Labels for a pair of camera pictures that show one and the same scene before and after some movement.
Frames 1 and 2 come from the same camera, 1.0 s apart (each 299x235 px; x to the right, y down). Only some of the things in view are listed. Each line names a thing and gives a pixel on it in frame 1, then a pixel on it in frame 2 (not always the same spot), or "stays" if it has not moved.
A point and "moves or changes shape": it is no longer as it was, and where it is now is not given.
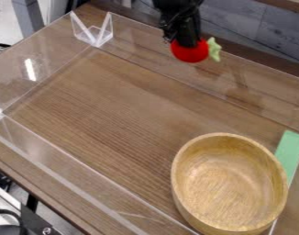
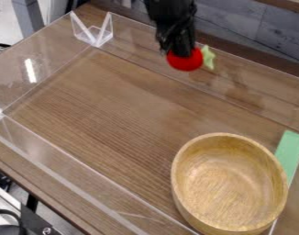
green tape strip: x=288 y=152 stays
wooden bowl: x=229 y=183 stays
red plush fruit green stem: x=196 y=53 moves or changes shape
